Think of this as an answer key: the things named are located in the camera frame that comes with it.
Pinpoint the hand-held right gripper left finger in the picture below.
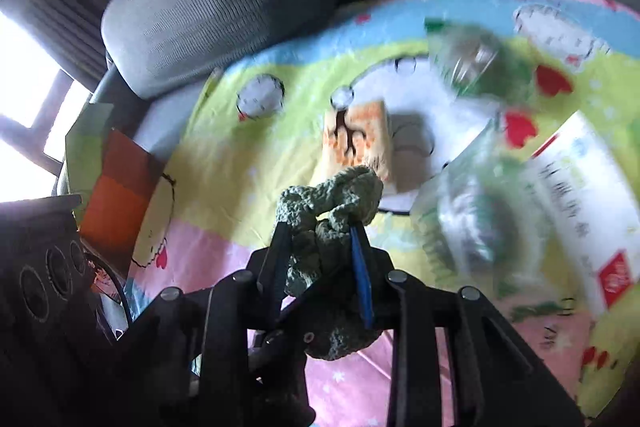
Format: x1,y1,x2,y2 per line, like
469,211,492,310
120,222,293,427

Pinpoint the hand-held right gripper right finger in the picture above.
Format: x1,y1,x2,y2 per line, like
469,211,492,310
349,226,587,427

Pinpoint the green knitted scrunchie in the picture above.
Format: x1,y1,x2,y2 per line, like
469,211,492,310
275,167,384,361

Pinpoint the white medicine box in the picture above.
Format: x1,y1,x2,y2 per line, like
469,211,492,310
520,111,640,309

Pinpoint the printed cartoon blanket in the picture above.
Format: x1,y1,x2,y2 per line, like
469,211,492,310
65,0,640,427

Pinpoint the clear plastic packet green label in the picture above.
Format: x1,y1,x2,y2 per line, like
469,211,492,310
414,122,547,290
426,19,507,98

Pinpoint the window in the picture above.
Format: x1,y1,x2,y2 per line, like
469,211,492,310
0,11,94,158

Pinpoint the grey sofa pillow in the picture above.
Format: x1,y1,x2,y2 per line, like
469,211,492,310
99,0,342,102

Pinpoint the black cable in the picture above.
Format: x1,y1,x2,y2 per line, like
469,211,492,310
89,254,135,330

